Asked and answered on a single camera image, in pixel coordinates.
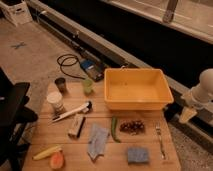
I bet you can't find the green plastic cup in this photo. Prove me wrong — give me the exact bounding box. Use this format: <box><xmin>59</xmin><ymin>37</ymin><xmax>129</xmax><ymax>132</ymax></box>
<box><xmin>82</xmin><ymin>79</ymin><xmax>93</xmax><ymax>95</ymax></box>

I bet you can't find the grey metal post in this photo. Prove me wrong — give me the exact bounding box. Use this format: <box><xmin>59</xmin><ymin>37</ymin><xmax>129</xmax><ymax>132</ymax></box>
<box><xmin>162</xmin><ymin>0</ymin><xmax>178</xmax><ymax>23</ymax></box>

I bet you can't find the silver fork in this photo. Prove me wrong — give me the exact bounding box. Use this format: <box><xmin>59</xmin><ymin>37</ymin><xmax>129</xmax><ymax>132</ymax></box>
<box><xmin>155</xmin><ymin>123</ymin><xmax>166</xmax><ymax>160</ymax></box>

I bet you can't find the yellow corn cob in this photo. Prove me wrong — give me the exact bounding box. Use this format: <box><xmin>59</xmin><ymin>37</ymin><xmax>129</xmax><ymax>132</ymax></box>
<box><xmin>32</xmin><ymin>145</ymin><xmax>62</xmax><ymax>160</ymax></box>

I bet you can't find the green bean pod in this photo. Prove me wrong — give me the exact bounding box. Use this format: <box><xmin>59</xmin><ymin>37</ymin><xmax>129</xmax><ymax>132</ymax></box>
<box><xmin>111</xmin><ymin>117</ymin><xmax>121</xmax><ymax>143</ymax></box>

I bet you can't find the blue black power device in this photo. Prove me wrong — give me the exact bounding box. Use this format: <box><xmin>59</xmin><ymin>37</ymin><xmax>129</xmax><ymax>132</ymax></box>
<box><xmin>80</xmin><ymin>59</ymin><xmax>104</xmax><ymax>82</ymax></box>

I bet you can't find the orange peach fruit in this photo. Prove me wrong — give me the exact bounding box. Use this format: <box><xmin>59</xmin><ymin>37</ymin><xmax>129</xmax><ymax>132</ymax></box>
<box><xmin>50</xmin><ymin>152</ymin><xmax>64</xmax><ymax>169</ymax></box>

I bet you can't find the dark metal cup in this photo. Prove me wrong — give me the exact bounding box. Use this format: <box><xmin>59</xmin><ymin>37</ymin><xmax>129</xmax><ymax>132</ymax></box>
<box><xmin>55</xmin><ymin>77</ymin><xmax>67</xmax><ymax>93</ymax></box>

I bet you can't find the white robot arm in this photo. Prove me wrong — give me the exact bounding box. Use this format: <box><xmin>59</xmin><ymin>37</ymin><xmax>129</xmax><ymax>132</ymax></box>
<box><xmin>179</xmin><ymin>68</ymin><xmax>213</xmax><ymax>124</ymax></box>

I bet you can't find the bunch of dark grapes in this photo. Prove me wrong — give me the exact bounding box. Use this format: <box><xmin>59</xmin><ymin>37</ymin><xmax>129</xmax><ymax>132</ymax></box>
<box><xmin>120</xmin><ymin>120</ymin><xmax>145</xmax><ymax>135</ymax></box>

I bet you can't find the light blue towel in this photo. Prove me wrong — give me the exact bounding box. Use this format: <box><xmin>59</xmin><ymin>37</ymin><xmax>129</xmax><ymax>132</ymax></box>
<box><xmin>87</xmin><ymin>124</ymin><xmax>109</xmax><ymax>160</ymax></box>

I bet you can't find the white paper cup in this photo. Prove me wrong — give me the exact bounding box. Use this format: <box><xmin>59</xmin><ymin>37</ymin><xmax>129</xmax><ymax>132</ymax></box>
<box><xmin>46</xmin><ymin>91</ymin><xmax>64</xmax><ymax>114</ymax></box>

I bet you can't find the blue sponge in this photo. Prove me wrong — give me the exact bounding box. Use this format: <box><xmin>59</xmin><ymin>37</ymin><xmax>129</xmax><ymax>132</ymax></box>
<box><xmin>127</xmin><ymin>147</ymin><xmax>149</xmax><ymax>163</ymax></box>

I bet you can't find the black chair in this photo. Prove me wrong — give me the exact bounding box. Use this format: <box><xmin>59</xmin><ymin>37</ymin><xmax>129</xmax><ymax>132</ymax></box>
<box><xmin>0</xmin><ymin>67</ymin><xmax>38</xmax><ymax>171</ymax></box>

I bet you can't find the yellow plastic bin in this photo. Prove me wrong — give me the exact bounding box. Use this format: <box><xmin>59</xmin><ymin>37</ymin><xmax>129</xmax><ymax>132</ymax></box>
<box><xmin>104</xmin><ymin>68</ymin><xmax>174</xmax><ymax>110</ymax></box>

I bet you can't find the white storage box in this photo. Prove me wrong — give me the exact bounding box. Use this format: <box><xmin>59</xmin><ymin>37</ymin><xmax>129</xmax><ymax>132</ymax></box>
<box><xmin>0</xmin><ymin>0</ymin><xmax>32</xmax><ymax>26</ymax></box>

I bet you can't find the black cable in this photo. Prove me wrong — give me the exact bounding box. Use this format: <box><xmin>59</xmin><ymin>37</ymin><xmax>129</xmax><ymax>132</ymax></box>
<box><xmin>56</xmin><ymin>53</ymin><xmax>87</xmax><ymax>81</ymax></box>

